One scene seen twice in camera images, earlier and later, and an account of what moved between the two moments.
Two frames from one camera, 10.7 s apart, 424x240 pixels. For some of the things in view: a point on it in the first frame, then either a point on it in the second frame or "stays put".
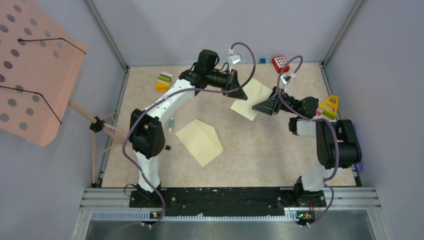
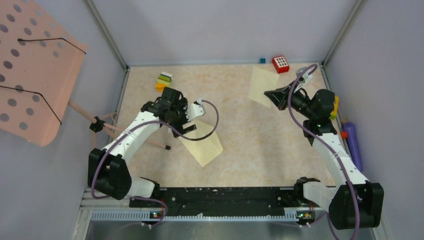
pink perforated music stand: x=40 y=53 stays put
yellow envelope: x=201 y=139 stays put
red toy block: x=279 y=62 stays put
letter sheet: x=255 y=92 -> x=262 y=81
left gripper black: x=231 y=83 -> x=181 y=104
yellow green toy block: x=330 y=107 stays put
